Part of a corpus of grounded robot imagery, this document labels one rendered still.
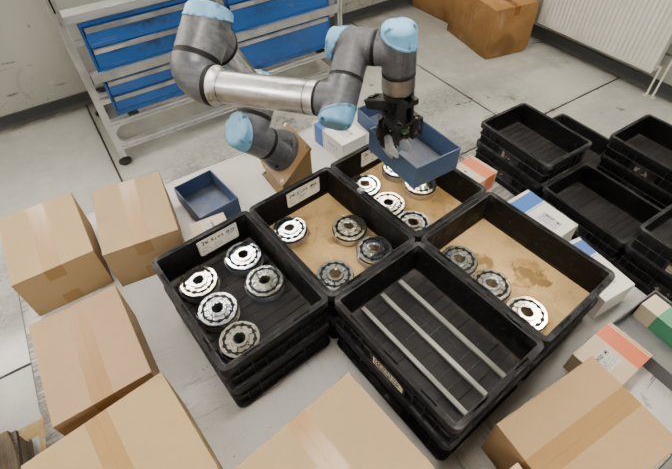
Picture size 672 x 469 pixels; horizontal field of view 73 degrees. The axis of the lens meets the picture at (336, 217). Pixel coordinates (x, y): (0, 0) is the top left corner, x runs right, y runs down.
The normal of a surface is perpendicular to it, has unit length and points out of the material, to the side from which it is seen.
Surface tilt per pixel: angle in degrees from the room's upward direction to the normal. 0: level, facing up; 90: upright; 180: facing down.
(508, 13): 89
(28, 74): 90
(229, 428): 0
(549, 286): 0
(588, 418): 0
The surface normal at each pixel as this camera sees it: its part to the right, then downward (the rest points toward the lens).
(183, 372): -0.03, -0.68
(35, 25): 0.54, 0.61
